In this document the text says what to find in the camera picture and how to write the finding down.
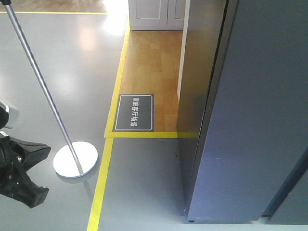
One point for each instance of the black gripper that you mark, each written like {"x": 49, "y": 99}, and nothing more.
{"x": 14, "y": 181}

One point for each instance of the dark grey fridge body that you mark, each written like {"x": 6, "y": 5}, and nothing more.
{"x": 243, "y": 112}

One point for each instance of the silver pole stand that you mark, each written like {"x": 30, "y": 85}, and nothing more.
{"x": 75, "y": 159}

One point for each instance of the black floor sign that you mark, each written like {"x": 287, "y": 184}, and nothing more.
{"x": 134, "y": 112}

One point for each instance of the white panelled cabinet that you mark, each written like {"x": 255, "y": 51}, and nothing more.
{"x": 156, "y": 15}

